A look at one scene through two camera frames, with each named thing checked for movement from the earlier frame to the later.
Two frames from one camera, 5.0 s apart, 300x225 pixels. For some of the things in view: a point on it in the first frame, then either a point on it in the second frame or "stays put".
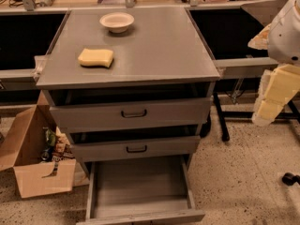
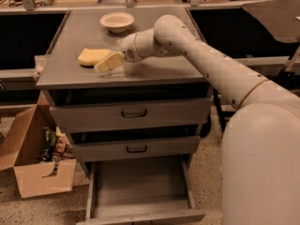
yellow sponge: x=96 y=57 stays put
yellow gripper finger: x=277 y=87 → x=128 y=52
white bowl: x=116 y=22 stays put
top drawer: x=132 y=113 stays put
